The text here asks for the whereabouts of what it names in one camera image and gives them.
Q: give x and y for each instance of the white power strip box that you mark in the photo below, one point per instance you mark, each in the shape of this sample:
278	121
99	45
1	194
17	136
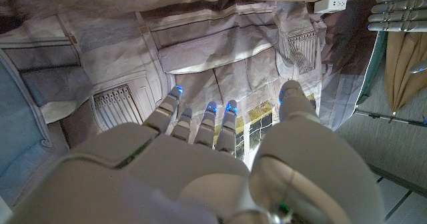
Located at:
330	5

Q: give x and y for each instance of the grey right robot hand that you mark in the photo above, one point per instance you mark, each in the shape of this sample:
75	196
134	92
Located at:
187	170

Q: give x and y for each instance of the white upright board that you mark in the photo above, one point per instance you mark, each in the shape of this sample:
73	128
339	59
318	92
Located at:
373	67

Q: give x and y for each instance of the beige folded umbrella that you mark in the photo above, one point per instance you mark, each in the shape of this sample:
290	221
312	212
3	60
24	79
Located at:
400	70

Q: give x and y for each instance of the printed sofa room backdrop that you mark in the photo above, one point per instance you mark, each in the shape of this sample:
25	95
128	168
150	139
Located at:
217	50

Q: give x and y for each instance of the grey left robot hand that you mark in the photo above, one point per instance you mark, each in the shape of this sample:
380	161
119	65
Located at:
400	10

